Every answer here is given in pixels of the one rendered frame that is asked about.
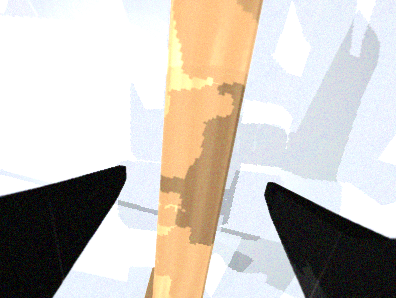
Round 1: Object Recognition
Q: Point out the light wooden board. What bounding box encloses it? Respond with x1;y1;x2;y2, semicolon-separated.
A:
153;0;263;298

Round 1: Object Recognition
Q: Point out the wooden post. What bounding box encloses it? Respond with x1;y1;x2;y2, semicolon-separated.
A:
144;267;155;298

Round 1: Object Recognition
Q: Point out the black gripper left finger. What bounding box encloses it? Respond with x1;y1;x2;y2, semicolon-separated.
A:
0;165;127;298

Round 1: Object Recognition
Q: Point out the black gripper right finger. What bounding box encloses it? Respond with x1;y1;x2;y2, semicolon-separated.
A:
264;182;396;298

